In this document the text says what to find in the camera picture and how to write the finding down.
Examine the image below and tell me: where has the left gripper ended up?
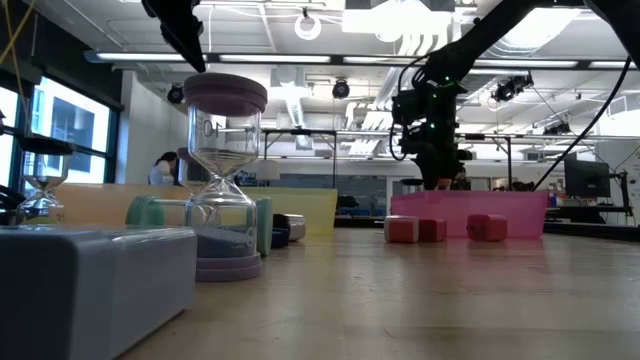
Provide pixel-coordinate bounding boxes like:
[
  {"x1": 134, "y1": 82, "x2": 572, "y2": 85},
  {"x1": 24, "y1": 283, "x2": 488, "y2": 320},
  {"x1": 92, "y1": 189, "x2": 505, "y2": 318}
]
[{"x1": 141, "y1": 0, "x2": 208, "y2": 74}]

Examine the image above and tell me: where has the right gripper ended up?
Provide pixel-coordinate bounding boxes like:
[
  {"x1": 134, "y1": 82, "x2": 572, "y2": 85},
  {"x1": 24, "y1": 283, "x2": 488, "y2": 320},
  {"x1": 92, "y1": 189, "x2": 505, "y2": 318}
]
[{"x1": 414, "y1": 84, "x2": 466, "y2": 192}]

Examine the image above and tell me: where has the red and white charger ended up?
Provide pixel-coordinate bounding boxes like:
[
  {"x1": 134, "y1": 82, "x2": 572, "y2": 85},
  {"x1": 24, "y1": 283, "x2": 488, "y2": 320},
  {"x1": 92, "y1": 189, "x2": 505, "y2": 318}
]
[{"x1": 383, "y1": 214, "x2": 420, "y2": 245}]

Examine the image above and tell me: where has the small red cube charger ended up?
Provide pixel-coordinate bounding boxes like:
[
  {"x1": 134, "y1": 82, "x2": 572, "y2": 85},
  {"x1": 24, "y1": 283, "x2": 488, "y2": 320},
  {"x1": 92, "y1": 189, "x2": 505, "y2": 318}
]
[{"x1": 466, "y1": 213, "x2": 509, "y2": 243}]

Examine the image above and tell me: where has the black-capped yellow sand hourglass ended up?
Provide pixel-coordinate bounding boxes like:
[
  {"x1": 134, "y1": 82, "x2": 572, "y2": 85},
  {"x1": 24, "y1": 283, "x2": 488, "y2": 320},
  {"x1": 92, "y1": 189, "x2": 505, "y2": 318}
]
[{"x1": 16, "y1": 136, "x2": 76, "y2": 227}]

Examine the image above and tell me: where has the ceiling light strip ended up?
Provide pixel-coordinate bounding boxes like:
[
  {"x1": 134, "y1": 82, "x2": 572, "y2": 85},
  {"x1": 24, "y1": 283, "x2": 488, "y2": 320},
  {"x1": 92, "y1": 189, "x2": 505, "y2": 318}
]
[
  {"x1": 94, "y1": 52, "x2": 209, "y2": 63},
  {"x1": 218, "y1": 53, "x2": 332, "y2": 64},
  {"x1": 467, "y1": 59, "x2": 580, "y2": 69}
]

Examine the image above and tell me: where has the pink translucent plastic bin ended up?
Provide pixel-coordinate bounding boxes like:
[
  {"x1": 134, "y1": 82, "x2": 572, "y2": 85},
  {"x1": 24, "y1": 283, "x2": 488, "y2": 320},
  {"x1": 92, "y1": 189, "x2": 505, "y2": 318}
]
[{"x1": 389, "y1": 189, "x2": 550, "y2": 240}]

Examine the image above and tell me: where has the yellow translucent plastic bin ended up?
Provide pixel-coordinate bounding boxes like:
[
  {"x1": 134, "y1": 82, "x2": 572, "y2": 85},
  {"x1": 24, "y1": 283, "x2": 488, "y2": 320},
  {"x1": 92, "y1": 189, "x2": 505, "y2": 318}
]
[{"x1": 239, "y1": 186, "x2": 339, "y2": 237}]

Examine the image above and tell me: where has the large window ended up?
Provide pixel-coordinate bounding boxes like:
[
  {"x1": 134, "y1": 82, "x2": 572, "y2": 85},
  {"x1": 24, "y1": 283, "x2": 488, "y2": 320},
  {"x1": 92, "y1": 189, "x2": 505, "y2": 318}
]
[{"x1": 0, "y1": 74, "x2": 121, "y2": 201}]

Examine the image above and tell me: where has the white lampshade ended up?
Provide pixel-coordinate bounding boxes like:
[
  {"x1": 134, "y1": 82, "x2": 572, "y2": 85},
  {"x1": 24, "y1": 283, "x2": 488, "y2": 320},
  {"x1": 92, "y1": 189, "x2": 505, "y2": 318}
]
[{"x1": 254, "y1": 159, "x2": 282, "y2": 182}]

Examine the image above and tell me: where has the black computer monitor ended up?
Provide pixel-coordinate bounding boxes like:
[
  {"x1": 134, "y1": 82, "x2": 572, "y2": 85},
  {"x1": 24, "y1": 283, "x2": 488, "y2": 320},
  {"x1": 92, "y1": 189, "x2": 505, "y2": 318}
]
[{"x1": 563, "y1": 158, "x2": 612, "y2": 200}]

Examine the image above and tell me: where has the teal hourglass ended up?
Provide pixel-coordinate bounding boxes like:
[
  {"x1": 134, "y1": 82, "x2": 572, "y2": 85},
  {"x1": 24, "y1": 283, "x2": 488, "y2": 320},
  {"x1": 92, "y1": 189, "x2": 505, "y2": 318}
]
[{"x1": 124, "y1": 194, "x2": 274, "y2": 258}]

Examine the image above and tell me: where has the orange translucent plastic bin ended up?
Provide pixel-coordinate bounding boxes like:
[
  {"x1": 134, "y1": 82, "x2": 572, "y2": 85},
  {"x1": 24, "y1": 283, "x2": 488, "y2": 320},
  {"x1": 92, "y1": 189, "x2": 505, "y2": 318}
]
[{"x1": 52, "y1": 182, "x2": 194, "y2": 227}]

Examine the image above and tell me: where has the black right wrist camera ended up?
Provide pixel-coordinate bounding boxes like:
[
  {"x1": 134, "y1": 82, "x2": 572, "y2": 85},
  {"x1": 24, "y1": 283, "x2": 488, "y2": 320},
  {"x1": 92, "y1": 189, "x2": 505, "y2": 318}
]
[{"x1": 391, "y1": 88, "x2": 426, "y2": 127}]

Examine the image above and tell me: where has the white ring lamp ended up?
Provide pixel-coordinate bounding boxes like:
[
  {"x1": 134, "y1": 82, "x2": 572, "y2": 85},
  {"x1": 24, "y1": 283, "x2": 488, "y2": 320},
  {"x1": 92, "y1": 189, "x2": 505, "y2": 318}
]
[{"x1": 293, "y1": 13, "x2": 323, "y2": 42}]

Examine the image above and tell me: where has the black metal shelf frame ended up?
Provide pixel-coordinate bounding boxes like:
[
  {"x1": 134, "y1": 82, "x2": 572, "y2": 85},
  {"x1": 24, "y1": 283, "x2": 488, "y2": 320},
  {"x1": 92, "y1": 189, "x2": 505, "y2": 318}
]
[{"x1": 259, "y1": 128, "x2": 339, "y2": 190}]

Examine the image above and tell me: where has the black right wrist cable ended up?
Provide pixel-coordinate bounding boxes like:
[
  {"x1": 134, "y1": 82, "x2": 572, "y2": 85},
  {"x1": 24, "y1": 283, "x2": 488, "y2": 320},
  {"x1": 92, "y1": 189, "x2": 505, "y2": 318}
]
[{"x1": 530, "y1": 53, "x2": 632, "y2": 192}]

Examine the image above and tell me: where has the yellow cable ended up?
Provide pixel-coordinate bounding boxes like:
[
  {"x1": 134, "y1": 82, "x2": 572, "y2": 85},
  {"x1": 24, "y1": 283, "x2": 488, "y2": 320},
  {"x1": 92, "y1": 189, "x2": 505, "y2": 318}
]
[{"x1": 0, "y1": 0, "x2": 51, "y2": 186}]

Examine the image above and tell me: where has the lavender wall charger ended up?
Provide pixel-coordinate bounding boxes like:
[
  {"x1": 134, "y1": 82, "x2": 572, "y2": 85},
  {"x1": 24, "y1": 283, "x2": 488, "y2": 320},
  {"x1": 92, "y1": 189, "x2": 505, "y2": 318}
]
[{"x1": 0, "y1": 224, "x2": 198, "y2": 360}]

